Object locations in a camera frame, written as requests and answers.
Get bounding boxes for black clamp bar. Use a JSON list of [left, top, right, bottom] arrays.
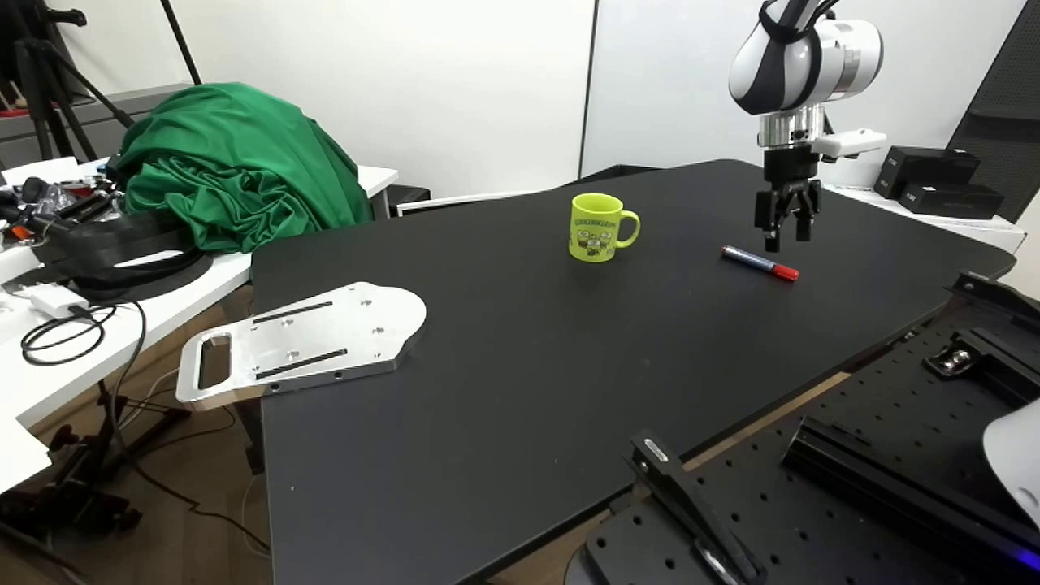
[[630, 433, 766, 585]]

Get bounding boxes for black bag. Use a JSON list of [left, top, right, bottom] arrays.
[[36, 208, 205, 290]]

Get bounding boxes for white power adapter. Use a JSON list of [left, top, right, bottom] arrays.
[[14, 282, 92, 321]]

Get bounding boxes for silver metal mounting plate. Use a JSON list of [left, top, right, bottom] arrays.
[[171, 278, 430, 413]]

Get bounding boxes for black perforated breadboard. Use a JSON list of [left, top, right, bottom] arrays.
[[581, 271, 1040, 585]]

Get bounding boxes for black bracket with silver knob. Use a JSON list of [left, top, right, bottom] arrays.
[[919, 326, 1040, 407]]

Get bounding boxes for thin black stand pole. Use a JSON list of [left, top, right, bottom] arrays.
[[158, 0, 205, 88]]

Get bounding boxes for white desk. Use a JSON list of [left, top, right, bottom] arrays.
[[0, 158, 402, 433]]

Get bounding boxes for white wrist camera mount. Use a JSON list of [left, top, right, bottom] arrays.
[[814, 127, 892, 162]]

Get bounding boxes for black upright panel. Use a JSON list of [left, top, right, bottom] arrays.
[[944, 0, 1040, 224]]

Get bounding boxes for black aluminium rail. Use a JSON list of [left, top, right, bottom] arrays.
[[780, 415, 1040, 564]]

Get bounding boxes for yellow mug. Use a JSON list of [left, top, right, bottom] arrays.
[[567, 192, 643, 267]]

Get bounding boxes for white curved cover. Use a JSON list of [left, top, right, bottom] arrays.
[[978, 395, 1040, 533]]

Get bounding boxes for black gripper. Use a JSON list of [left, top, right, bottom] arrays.
[[753, 146, 827, 256]]

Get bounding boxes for green cloth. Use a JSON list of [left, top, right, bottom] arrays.
[[108, 81, 374, 256]]

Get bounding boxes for black camera tripod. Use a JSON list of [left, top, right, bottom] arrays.
[[0, 0, 133, 167]]

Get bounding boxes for black coiled cable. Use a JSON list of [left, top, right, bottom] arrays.
[[16, 295, 151, 369]]

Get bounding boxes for black box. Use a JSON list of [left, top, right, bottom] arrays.
[[898, 179, 1003, 221], [875, 144, 985, 201]]

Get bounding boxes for red marker with white barrel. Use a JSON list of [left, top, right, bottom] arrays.
[[721, 243, 802, 285]]

